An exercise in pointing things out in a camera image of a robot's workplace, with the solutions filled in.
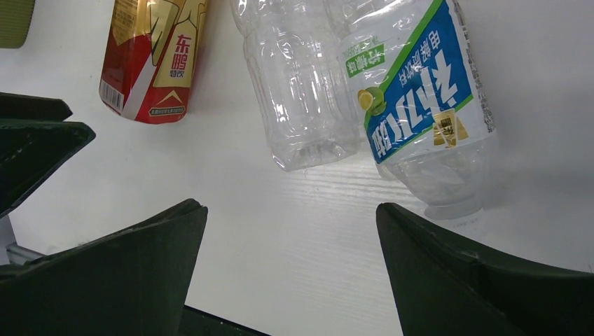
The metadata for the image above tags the aluminium frame rail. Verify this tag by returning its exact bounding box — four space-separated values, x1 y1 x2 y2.
6 243 45 265

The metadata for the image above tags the red gold drink bottle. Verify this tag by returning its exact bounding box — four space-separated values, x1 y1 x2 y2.
99 0 208 125

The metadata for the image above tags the green plastic mesh bin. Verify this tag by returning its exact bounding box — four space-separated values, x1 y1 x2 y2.
1 0 36 49

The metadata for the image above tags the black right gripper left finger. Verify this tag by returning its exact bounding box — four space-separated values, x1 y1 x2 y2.
1 199 208 335

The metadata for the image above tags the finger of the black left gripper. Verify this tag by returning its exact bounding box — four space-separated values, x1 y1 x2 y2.
1 92 96 218

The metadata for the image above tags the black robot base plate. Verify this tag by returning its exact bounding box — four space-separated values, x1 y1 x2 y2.
177 305 268 336

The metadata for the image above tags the blue green lemon drink bottle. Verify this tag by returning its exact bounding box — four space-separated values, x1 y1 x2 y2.
324 0 495 220

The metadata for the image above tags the large clear plastic bottle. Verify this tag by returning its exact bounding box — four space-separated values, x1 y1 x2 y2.
230 1 361 172

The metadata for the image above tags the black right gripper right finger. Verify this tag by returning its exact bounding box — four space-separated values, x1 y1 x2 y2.
375 203 593 335

